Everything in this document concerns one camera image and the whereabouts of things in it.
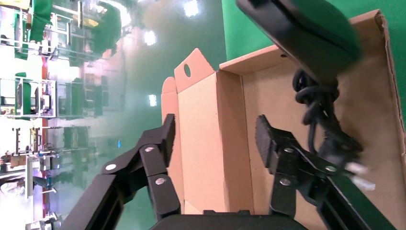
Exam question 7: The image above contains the metal frame rack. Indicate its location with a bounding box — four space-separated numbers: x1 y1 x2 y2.
0 72 58 119

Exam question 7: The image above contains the open plain cardboard box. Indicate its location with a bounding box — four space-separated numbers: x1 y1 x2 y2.
160 9 406 230

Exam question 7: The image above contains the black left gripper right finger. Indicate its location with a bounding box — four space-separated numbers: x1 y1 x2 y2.
255 114 397 230

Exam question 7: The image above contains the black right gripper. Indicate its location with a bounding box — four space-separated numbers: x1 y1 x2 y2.
236 0 362 86

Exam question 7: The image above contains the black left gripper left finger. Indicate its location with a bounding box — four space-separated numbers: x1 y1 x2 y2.
60 114 181 230

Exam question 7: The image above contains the black power cable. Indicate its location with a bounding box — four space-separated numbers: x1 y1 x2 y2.
292 68 376 191

